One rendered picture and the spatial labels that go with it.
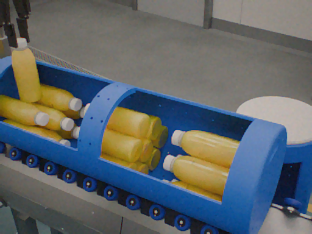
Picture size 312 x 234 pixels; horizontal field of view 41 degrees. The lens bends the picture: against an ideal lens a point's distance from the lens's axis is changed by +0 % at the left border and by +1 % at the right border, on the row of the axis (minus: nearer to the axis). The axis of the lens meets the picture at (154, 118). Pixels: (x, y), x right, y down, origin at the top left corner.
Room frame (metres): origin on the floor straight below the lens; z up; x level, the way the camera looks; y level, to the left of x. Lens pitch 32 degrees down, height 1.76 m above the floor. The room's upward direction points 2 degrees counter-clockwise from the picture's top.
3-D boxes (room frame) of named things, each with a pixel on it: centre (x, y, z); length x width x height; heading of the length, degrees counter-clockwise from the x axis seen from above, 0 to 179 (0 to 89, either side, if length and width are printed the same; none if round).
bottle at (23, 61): (1.14, 0.38, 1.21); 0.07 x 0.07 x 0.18
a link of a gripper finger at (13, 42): (1.12, 0.40, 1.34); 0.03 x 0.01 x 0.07; 59
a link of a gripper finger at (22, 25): (1.16, 0.37, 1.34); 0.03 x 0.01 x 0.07; 59
